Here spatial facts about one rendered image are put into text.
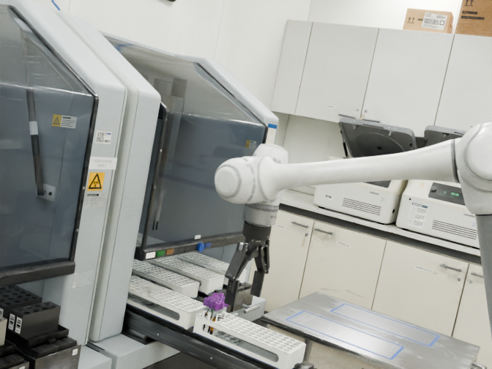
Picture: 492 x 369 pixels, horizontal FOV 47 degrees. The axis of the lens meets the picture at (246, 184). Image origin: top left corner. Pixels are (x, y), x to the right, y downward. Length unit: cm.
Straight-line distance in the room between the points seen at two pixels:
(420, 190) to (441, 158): 241
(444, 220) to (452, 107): 77
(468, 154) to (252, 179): 47
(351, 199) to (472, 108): 97
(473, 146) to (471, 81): 289
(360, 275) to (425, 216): 58
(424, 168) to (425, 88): 271
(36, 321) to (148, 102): 62
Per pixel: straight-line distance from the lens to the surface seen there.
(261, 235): 150
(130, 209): 161
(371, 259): 384
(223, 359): 157
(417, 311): 381
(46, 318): 149
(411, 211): 375
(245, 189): 129
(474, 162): 112
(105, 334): 170
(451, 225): 370
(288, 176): 131
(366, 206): 382
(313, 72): 434
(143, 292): 173
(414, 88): 408
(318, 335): 179
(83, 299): 158
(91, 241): 153
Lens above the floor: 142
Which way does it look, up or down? 7 degrees down
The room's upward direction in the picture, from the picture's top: 11 degrees clockwise
